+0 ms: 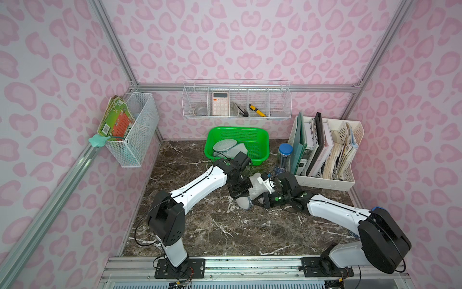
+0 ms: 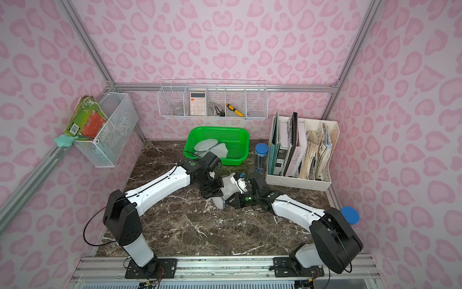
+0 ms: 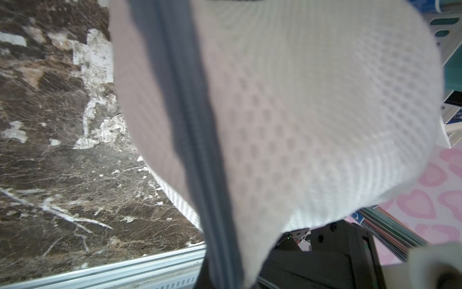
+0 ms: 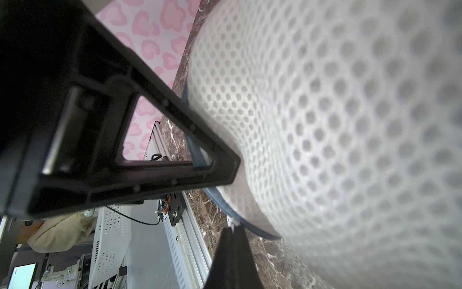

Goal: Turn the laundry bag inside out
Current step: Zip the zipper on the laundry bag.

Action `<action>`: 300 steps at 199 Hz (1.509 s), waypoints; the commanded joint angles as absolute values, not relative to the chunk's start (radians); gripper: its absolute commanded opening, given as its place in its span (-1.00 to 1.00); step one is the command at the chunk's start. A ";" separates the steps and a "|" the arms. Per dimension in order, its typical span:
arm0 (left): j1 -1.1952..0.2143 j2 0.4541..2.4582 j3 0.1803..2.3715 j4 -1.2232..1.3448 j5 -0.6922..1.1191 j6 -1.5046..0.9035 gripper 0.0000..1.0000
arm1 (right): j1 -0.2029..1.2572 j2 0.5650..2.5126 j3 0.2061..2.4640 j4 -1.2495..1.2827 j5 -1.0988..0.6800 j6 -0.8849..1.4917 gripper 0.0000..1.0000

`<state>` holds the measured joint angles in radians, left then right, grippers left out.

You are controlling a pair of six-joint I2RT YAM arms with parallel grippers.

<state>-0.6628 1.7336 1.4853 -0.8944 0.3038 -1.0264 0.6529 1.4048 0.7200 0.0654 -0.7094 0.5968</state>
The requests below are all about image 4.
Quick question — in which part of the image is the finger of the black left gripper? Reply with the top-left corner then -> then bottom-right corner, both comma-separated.
28,1 -> 241,219

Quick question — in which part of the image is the white mesh laundry bag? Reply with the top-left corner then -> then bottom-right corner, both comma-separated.
187,1 -> 462,289

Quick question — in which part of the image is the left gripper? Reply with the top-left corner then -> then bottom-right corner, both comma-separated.
1,1 -> 83,216

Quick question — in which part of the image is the computer monitor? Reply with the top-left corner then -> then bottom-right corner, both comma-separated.
7,263 -> 38,289

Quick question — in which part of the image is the person in beige clothing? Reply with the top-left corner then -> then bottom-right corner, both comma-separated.
16,211 -> 97,253

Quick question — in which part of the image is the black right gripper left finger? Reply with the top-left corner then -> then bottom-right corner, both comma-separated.
203,227 -> 233,289

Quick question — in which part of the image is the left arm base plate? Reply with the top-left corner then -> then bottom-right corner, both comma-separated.
157,192 -> 186,227

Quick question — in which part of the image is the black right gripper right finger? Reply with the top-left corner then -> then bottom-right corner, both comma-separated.
233,226 -> 263,289

